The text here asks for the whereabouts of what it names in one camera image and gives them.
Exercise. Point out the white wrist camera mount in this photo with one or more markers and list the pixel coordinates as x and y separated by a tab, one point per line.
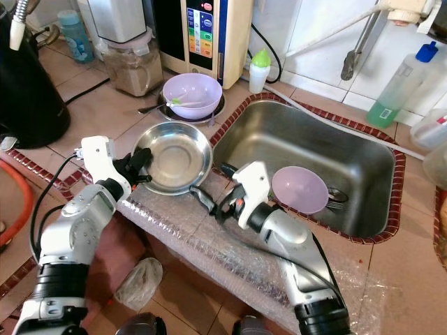
253	190
98	159

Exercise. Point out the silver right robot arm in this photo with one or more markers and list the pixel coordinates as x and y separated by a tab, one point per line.
293	248

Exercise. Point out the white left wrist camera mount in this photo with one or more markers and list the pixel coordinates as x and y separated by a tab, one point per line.
98	159

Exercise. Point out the large bag of orange food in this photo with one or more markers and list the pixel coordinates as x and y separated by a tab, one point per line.
441	237

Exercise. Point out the shallow steel bowl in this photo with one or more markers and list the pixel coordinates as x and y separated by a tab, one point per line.
220	110
174	158

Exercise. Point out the teal plastic bottle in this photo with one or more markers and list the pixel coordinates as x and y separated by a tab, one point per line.
75	36

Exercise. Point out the purple plastic bowl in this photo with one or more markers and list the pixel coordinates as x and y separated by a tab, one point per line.
300	190
192	93

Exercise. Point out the metal fork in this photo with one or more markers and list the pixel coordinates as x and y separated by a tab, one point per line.
336	199

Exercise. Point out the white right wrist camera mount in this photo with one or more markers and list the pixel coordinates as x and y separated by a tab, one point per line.
253	190

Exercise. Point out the small white bottle green cap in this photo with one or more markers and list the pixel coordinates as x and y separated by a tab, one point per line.
259	72

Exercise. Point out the black left robot foot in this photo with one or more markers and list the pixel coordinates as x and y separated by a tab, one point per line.
147	324

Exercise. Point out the blender jar with brown powder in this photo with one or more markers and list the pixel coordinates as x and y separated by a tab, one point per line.
133	72

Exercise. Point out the green dish soap bottle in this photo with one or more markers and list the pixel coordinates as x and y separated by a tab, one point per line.
398	91

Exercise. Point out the stainless steel sink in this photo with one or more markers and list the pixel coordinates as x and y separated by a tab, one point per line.
342	150

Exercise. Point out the clear plastic jar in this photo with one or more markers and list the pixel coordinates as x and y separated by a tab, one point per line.
436	166

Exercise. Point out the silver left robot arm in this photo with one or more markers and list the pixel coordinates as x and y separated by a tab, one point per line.
70	230

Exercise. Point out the crumpled clear plastic bag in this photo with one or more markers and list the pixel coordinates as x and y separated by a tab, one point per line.
138	283

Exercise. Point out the beige black water ionizer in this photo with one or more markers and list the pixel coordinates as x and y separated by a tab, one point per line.
206	38

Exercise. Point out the black electric kettle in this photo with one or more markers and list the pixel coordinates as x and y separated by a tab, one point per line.
31	91

